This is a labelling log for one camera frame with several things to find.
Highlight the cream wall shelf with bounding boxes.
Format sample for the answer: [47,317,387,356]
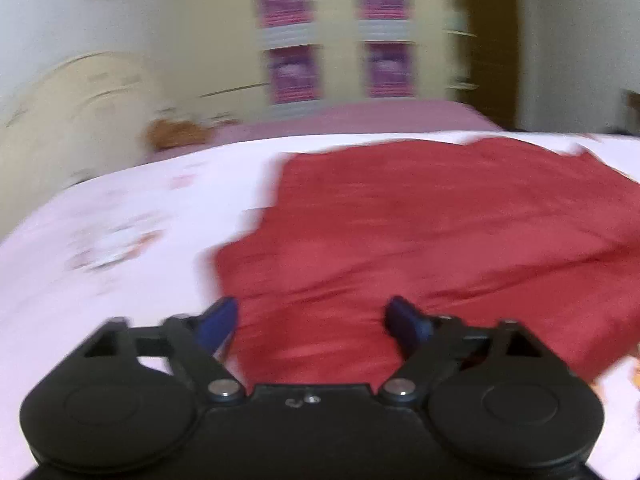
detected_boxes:
[445,0,476,106]

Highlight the red down jacket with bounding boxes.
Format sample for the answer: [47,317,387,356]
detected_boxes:
[212,136,640,386]

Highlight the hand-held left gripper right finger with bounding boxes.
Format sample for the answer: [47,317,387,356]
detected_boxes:
[377,296,548,407]

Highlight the plain pink bedspread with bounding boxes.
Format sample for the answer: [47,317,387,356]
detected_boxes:
[145,99,506,161]

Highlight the brown wooden door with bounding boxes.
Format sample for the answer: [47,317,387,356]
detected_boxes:
[465,0,526,128]

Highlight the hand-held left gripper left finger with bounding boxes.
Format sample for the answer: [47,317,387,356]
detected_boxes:
[82,296,246,407]

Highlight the cream wardrobe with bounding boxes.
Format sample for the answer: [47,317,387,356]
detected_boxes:
[150,0,476,126]

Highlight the wooden chair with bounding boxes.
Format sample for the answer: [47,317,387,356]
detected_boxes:
[622,89,640,133]

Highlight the cream bed headboard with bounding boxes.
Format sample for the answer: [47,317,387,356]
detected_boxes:
[0,51,166,241]

